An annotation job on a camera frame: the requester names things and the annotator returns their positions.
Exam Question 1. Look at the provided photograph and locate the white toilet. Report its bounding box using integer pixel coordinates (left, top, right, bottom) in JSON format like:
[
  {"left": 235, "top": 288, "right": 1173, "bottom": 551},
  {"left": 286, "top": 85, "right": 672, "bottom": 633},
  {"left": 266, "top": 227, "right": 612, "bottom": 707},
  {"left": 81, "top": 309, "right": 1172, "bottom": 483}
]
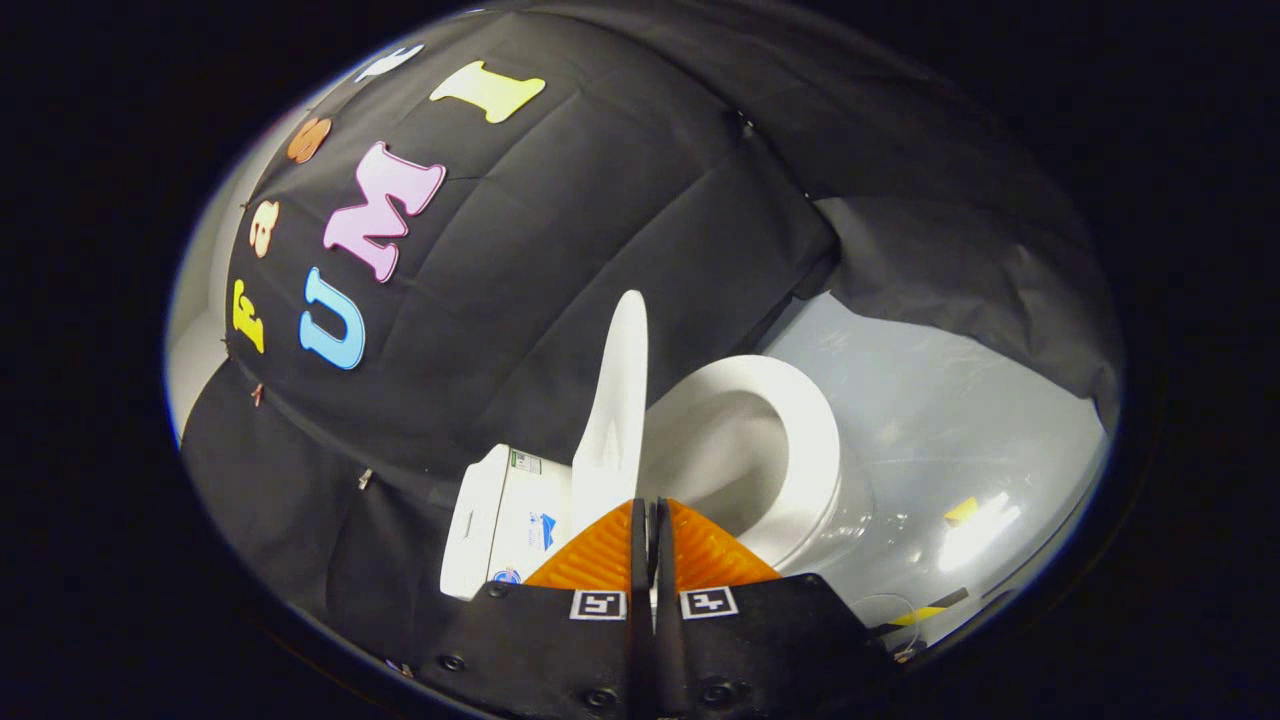
[{"left": 440, "top": 355, "right": 876, "bottom": 601}]

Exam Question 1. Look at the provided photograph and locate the black backdrop cloth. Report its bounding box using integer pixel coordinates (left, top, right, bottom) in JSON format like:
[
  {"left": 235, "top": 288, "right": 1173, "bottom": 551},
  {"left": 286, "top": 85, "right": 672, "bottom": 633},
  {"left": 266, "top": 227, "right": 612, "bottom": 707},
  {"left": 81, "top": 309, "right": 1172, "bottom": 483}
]
[{"left": 180, "top": 5, "right": 1126, "bottom": 666}]

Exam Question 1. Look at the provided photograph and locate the white toilet lid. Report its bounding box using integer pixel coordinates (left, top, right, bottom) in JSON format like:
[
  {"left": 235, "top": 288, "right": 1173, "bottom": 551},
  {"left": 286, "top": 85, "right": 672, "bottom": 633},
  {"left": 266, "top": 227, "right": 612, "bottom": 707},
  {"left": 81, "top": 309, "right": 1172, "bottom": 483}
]
[{"left": 570, "top": 290, "right": 651, "bottom": 536}]

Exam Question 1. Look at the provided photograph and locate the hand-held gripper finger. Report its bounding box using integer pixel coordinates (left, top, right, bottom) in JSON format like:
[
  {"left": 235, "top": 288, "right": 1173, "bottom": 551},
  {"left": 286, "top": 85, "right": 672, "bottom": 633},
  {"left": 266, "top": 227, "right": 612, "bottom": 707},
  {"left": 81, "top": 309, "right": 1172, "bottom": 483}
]
[
  {"left": 655, "top": 498, "right": 896, "bottom": 720},
  {"left": 415, "top": 498, "right": 656, "bottom": 720}
]

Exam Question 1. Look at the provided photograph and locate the yellow black striped tape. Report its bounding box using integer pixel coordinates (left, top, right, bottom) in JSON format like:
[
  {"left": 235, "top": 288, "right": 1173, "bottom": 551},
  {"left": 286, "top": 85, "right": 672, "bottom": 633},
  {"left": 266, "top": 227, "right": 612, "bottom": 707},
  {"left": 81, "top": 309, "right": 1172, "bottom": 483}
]
[{"left": 880, "top": 587, "right": 971, "bottom": 631}]

